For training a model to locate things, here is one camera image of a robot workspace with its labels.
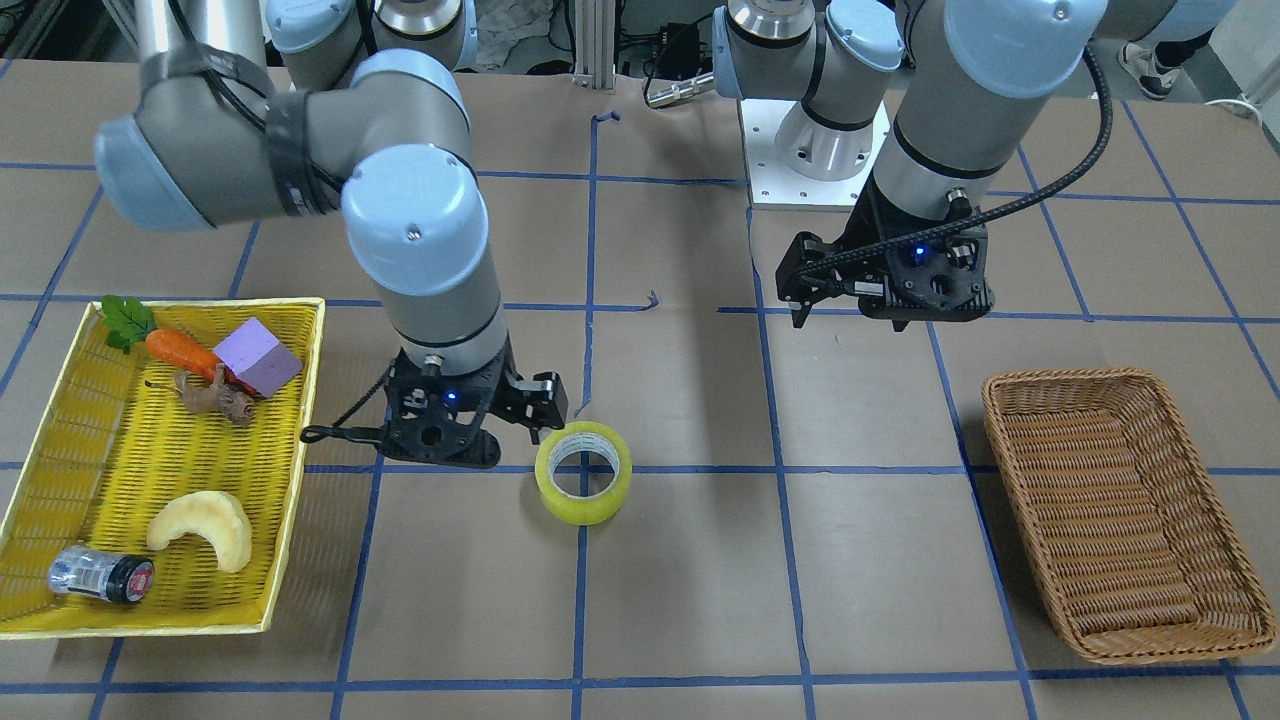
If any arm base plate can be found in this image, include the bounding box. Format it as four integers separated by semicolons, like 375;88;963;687
739;99;891;211

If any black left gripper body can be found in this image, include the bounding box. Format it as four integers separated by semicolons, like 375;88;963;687
835;184;995;325

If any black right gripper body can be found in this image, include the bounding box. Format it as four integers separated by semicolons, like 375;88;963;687
378;345;515;469

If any orange toy carrot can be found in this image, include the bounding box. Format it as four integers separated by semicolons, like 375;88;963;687
100;295;221;380

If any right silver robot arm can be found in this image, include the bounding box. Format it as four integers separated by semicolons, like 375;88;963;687
93;1;567;468

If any purple foam cube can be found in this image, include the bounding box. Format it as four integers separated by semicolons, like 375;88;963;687
212;316;303;398

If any brown wicker basket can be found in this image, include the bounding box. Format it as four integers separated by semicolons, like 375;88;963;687
980;366;1277;665

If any small black-capped bottle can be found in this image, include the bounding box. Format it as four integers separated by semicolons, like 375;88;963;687
46;544;155;605

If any pale banana slice toy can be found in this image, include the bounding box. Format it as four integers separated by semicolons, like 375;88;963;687
145;489;252;573

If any yellow tape roll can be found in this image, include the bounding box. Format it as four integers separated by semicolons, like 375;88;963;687
534;421;634;527

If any yellow woven basket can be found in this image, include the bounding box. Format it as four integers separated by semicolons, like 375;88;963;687
1;297;326;641

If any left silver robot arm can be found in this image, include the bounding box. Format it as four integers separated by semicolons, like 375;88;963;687
710;1;1233;331

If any brown toy lion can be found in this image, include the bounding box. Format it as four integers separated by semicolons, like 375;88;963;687
145;365;256;428

